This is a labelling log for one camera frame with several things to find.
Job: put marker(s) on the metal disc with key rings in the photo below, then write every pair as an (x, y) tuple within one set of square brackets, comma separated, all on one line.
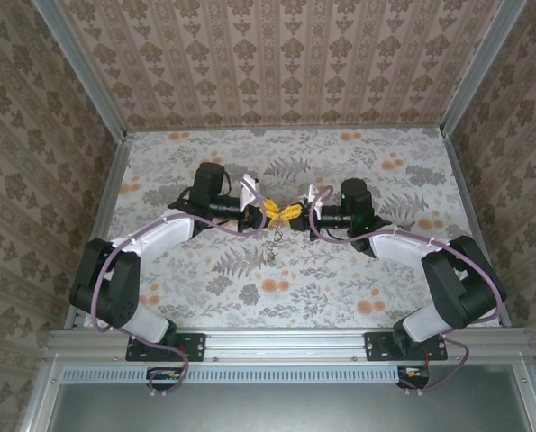
[(271, 257)]

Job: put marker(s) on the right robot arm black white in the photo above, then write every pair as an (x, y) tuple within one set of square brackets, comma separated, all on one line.
[(452, 288)]

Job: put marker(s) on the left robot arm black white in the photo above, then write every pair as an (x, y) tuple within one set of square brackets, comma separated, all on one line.
[(110, 288)]

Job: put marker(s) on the floral patterned table cover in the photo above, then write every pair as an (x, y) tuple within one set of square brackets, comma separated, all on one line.
[(294, 292)]

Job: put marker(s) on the black connector board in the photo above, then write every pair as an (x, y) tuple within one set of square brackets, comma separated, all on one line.
[(414, 375), (164, 378)]

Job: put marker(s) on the steel sheet panel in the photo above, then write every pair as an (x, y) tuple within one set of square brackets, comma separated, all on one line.
[(294, 409)]

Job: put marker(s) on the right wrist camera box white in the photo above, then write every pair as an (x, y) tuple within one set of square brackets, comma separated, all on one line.
[(310, 193)]

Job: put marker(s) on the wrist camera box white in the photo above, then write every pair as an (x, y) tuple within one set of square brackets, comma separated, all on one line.
[(251, 191), (310, 193)]

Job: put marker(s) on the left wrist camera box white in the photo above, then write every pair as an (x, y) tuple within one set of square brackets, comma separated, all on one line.
[(251, 191)]

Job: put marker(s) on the aluminium side rail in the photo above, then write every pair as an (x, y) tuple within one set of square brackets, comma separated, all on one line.
[(468, 198), (110, 198)]

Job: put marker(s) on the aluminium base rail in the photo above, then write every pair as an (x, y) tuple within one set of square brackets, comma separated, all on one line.
[(285, 344)]

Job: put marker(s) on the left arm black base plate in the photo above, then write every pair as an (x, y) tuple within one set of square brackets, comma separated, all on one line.
[(191, 346)]

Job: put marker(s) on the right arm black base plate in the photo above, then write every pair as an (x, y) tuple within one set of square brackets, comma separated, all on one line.
[(380, 346)]

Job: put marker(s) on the aluminium frame post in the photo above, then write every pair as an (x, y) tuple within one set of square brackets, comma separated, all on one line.
[(479, 72), (78, 67)]

